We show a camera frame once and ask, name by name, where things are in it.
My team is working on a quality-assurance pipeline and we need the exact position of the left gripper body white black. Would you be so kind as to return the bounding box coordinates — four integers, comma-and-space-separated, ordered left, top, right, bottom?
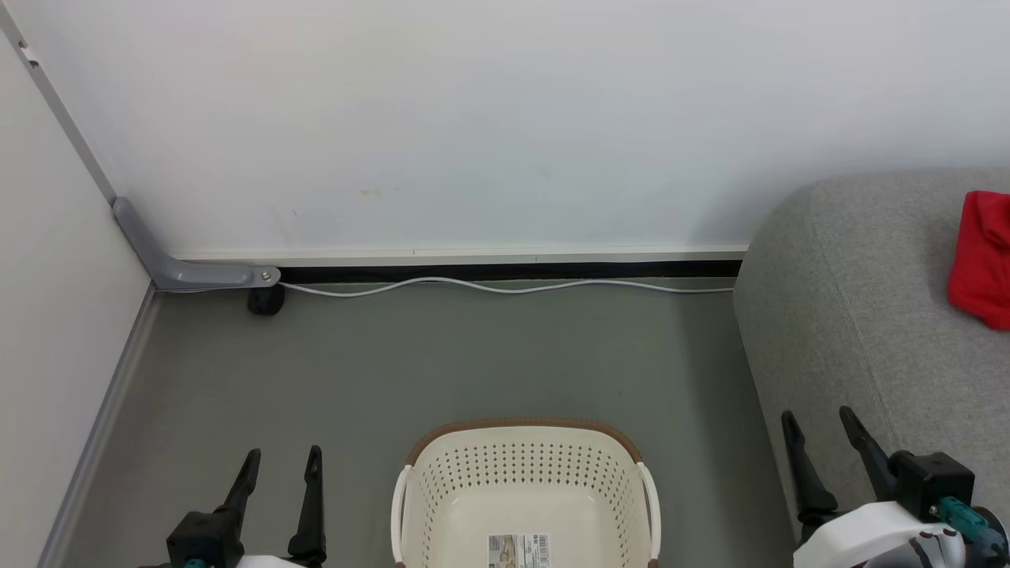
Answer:
166, 511, 314, 568

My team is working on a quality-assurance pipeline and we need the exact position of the grey angled metal bracket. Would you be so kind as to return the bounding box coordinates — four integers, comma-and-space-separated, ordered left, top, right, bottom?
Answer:
112, 196, 282, 293

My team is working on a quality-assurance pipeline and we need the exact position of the white floor cable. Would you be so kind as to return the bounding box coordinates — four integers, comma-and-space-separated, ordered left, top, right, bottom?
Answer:
278, 276, 736, 298

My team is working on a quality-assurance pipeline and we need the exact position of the printed barcode label sticker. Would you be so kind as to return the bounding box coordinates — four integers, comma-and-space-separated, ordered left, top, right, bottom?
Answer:
488, 533, 552, 568

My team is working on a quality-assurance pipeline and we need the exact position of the grey aluminium partition frame strip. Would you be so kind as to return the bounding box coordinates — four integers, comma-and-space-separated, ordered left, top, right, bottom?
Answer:
0, 6, 118, 206

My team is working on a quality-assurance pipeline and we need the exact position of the grey floor skirting strip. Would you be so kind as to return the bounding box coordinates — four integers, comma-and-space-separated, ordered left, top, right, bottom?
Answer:
38, 284, 161, 568

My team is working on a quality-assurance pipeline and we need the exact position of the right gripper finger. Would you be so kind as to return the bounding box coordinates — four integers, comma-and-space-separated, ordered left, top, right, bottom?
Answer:
838, 405, 898, 503
780, 409, 840, 526

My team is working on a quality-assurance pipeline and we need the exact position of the cream perforated laundry basket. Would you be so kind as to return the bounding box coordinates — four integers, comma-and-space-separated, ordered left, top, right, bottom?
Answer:
391, 418, 663, 568

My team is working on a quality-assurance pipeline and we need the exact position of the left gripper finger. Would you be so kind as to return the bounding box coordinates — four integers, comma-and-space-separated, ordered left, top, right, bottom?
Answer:
287, 446, 327, 566
224, 447, 262, 518

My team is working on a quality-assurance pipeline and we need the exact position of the white and black baseboard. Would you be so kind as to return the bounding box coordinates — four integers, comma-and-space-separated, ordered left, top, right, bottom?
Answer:
170, 245, 750, 285

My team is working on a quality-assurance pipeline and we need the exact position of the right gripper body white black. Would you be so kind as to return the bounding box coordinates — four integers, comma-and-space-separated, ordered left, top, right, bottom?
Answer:
792, 449, 1010, 568

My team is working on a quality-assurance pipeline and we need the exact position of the grey fabric sofa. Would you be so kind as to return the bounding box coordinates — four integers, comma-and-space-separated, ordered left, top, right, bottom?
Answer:
732, 167, 1010, 547

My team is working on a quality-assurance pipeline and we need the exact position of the black caster wheel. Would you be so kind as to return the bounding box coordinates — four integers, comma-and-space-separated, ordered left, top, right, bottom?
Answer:
247, 284, 287, 317

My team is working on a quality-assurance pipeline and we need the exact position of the red clothing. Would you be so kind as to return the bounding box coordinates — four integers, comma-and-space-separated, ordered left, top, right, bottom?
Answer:
947, 190, 1010, 331

